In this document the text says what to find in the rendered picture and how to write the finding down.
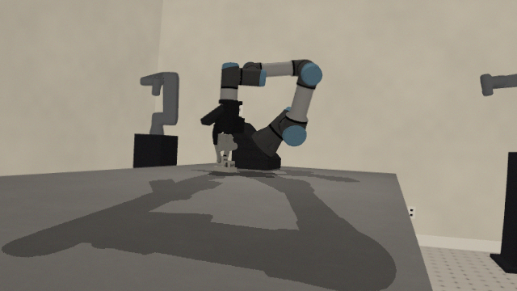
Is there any beige rectangular tray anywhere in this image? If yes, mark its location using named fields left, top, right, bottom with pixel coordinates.
left=214, top=166, right=237, bottom=172

